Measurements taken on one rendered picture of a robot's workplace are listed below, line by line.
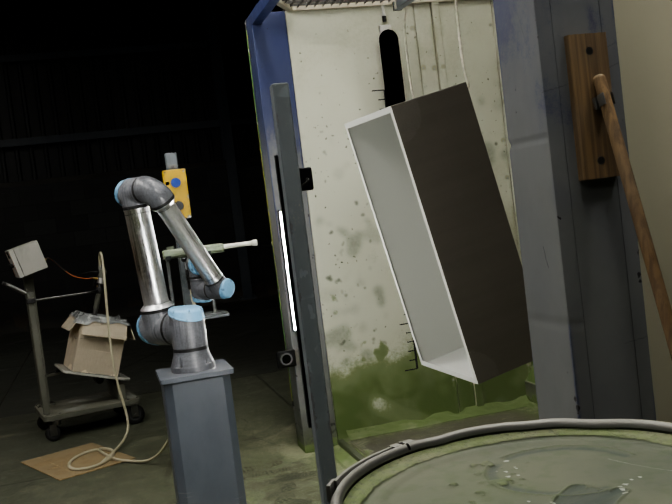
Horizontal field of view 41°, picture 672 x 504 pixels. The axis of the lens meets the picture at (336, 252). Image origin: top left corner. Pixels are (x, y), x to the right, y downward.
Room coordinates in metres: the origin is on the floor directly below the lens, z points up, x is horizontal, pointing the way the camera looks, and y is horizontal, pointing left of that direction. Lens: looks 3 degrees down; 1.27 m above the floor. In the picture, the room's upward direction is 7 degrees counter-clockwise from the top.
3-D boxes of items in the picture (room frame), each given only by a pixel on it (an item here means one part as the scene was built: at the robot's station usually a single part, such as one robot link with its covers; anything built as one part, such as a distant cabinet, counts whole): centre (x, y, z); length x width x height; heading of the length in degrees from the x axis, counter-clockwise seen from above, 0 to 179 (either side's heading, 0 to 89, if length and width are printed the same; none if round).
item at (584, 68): (1.80, -0.55, 1.40); 0.09 x 0.02 x 0.29; 105
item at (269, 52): (4.68, 0.22, 1.14); 0.18 x 0.18 x 2.29; 15
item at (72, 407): (5.85, 1.81, 0.64); 0.73 x 0.50 x 1.27; 115
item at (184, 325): (3.80, 0.68, 0.83); 0.17 x 0.15 x 0.18; 50
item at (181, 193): (4.62, 0.78, 1.42); 0.12 x 0.06 x 0.26; 105
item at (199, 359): (3.79, 0.67, 0.69); 0.19 x 0.19 x 0.10
